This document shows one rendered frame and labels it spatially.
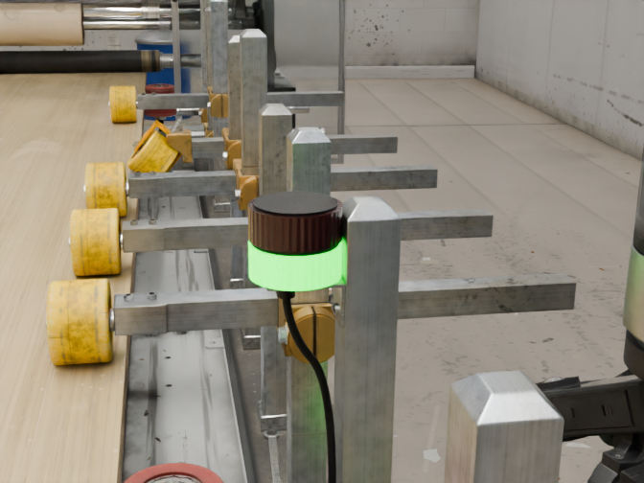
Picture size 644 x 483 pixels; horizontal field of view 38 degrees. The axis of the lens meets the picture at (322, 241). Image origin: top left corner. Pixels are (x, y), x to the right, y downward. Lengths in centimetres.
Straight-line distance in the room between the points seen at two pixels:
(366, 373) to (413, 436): 201
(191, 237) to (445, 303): 35
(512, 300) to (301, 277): 43
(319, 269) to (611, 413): 20
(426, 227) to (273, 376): 27
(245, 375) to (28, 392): 52
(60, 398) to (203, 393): 63
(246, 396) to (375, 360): 68
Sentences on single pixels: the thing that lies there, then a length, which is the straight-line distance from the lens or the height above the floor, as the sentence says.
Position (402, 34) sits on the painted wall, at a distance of 939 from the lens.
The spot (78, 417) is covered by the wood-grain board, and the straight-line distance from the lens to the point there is 84.
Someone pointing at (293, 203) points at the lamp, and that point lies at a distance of 59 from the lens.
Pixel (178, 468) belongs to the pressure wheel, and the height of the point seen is 91.
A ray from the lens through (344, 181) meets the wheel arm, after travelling 141.
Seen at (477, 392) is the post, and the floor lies 112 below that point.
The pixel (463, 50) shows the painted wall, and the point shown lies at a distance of 956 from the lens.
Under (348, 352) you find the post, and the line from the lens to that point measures 61.
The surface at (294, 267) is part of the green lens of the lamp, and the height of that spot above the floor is 110.
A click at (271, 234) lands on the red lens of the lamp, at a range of 57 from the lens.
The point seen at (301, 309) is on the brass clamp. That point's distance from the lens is 86.
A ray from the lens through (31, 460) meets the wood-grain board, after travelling 78.
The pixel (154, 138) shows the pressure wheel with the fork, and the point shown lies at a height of 97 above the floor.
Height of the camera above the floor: 129
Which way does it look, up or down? 18 degrees down
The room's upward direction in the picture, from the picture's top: 1 degrees clockwise
